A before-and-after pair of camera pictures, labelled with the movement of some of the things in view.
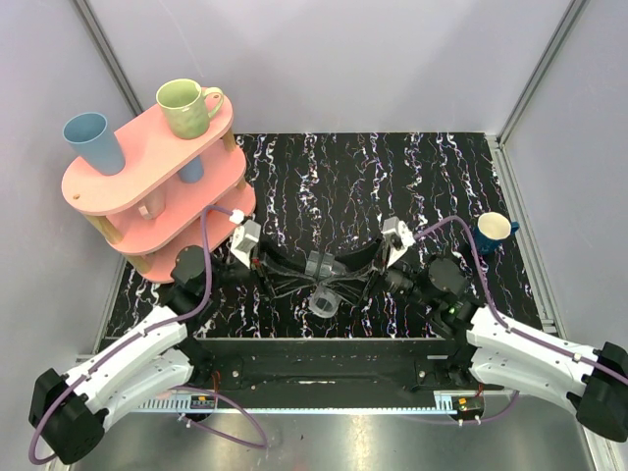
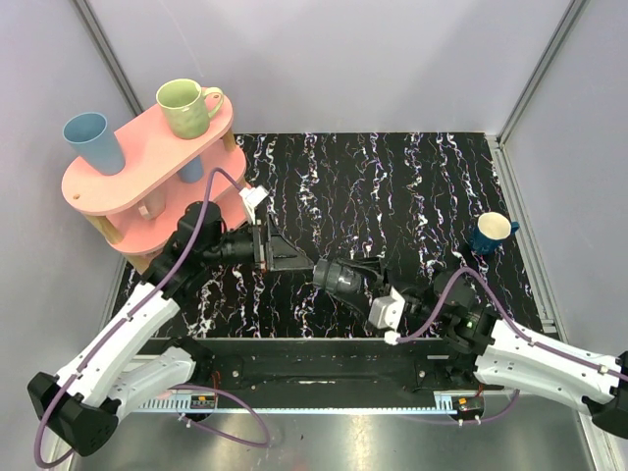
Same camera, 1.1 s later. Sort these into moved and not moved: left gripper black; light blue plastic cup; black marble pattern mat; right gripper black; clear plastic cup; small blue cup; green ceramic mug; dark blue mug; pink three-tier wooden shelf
Moved: left gripper black; right gripper black; clear plastic cup
Not moved: pink three-tier wooden shelf; green ceramic mug; black marble pattern mat; dark blue mug; small blue cup; light blue plastic cup
